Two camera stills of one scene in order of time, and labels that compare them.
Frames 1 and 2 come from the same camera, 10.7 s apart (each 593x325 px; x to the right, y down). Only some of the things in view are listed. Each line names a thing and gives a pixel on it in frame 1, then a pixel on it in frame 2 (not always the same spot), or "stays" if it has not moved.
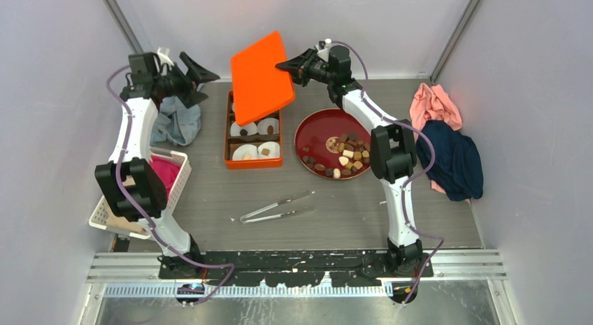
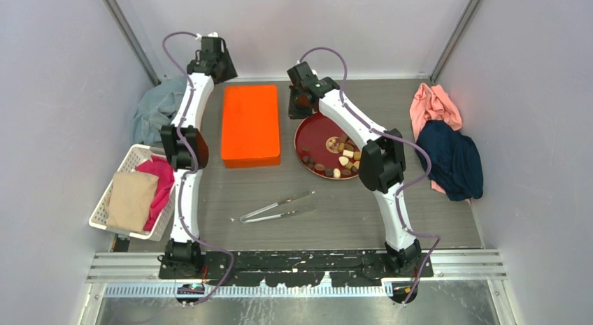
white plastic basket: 98,215 stays
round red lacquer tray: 331,144 stays
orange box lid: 260,87 -> 250,121
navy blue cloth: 457,169 stays
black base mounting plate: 296,268 stays
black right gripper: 295,63 -> 293,113
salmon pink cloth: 431,103 stays
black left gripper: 198,75 -> 231,73
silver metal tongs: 276,217 stays
